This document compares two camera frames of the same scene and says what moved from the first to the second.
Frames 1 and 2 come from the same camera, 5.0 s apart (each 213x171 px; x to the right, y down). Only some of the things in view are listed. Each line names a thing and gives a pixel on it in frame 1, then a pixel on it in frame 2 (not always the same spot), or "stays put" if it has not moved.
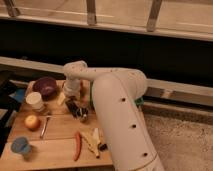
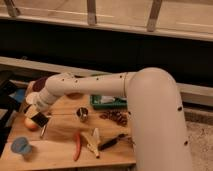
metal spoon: [43, 129] stays put
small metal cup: [83, 114] stays put
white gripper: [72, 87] to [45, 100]
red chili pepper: [78, 142] stays put
